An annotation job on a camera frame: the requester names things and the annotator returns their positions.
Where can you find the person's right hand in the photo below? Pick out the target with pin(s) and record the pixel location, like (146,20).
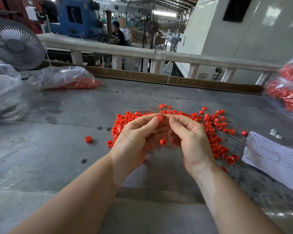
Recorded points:
(195,143)

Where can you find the person's right forearm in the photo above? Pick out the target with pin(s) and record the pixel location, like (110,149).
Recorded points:
(239,202)

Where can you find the blue industrial machine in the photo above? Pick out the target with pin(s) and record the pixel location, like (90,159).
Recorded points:
(85,24)

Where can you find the brown wooden board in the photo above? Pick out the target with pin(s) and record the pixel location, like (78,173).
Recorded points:
(141,76)

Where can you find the large grey machine cabinet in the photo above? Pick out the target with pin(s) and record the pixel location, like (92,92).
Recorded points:
(268,34)

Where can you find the small clear plastic piece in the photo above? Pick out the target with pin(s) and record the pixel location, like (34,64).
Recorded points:
(279,137)
(273,132)

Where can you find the person's left forearm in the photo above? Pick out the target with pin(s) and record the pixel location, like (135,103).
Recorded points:
(71,202)

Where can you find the black pedestal fan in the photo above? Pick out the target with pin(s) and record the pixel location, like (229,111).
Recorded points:
(152,29)

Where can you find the large clear bag red pieces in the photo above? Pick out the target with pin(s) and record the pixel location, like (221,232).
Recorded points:
(285,90)

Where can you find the person's left hand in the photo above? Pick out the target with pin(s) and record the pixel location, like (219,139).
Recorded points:
(134,143)

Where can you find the crumpled clear plastic bag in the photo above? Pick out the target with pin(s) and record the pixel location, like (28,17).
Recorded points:
(2,90)

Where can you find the white paper sheet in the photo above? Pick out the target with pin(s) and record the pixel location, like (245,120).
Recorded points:
(274,161)

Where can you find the red industrial machine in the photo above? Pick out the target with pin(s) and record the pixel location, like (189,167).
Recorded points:
(15,11)

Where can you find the clear bag with red pieces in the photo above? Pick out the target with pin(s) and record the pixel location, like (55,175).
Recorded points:
(61,78)

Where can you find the pile of red plastic rings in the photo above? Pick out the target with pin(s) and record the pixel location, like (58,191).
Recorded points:
(219,125)

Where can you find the white desk fan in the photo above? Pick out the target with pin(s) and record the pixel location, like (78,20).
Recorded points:
(15,44)

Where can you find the white metal railing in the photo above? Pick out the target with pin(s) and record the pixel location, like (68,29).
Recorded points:
(118,48)

